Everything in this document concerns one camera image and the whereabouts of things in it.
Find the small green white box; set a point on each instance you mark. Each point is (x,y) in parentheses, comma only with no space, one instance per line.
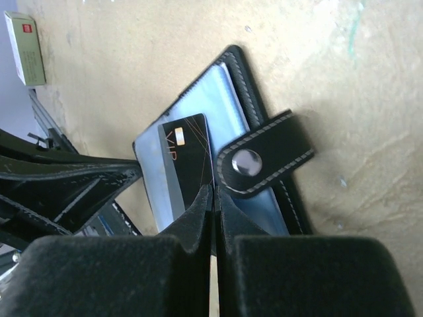
(26,48)

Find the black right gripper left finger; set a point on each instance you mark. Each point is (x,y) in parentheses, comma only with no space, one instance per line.
(163,275)

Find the black VIP card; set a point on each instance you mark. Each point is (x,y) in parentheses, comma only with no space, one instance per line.
(187,160)

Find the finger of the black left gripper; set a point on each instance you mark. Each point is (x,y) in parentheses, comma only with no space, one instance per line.
(54,192)

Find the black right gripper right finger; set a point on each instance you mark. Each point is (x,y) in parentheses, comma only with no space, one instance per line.
(305,275)

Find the black leather card holder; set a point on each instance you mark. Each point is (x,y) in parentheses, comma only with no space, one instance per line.
(253,156)

